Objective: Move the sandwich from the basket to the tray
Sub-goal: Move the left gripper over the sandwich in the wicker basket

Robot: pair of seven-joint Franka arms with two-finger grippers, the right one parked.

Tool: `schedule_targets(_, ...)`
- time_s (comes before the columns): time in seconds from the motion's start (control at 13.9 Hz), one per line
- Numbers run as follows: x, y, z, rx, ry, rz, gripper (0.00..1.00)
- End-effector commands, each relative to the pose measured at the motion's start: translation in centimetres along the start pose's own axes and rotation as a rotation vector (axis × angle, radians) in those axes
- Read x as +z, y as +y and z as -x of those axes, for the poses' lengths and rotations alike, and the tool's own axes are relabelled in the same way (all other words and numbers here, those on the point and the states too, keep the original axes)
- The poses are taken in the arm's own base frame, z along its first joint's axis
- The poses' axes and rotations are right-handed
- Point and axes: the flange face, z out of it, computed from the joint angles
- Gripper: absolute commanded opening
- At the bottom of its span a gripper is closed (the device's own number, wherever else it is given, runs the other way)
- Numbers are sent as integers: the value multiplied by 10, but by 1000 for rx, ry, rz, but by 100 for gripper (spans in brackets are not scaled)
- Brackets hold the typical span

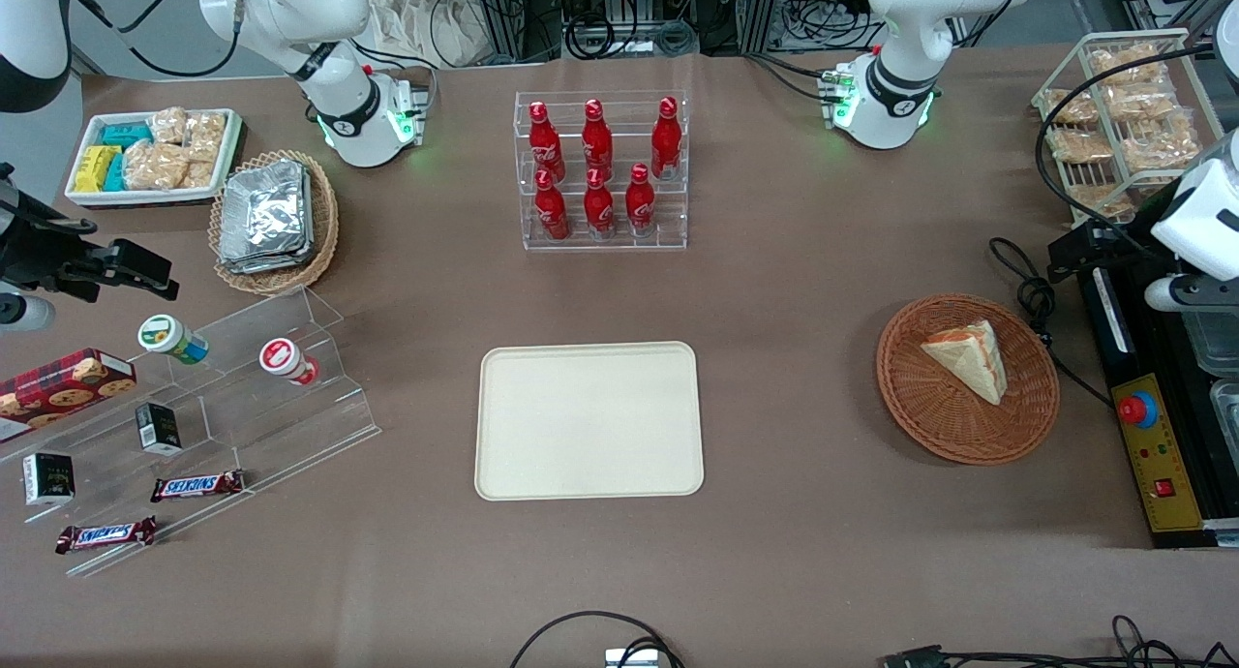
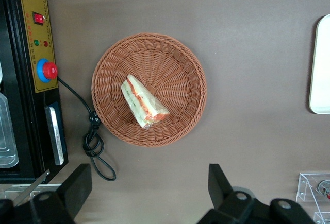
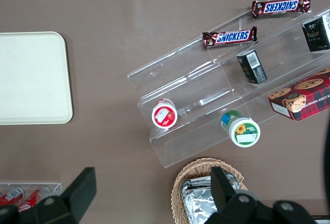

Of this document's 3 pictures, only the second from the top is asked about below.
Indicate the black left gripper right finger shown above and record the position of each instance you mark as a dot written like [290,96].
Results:
[219,185]

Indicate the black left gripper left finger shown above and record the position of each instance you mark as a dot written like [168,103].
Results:
[77,185]

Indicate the plastic-wrapped triangle sandwich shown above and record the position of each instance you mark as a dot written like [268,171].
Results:
[140,100]

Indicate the brown woven wicker basket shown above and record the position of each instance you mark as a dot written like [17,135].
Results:
[178,79]

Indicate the cream plastic tray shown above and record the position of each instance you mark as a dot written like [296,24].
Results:
[321,67]

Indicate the silver metal strip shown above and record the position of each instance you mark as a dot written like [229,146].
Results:
[31,189]

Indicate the clear acrylic box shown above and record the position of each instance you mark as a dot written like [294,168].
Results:
[322,218]
[309,190]

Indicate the black sealing machine yellow panel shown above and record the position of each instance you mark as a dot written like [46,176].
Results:
[18,105]

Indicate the small metal can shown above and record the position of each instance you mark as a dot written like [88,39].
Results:
[324,189]

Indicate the red emergency stop button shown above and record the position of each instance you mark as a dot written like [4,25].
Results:
[49,70]

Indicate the red indicator lamp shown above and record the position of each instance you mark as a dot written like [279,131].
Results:
[46,44]

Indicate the green indicator lamp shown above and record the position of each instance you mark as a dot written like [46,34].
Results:
[36,42]

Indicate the red rocker switch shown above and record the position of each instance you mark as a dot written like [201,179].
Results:
[39,18]

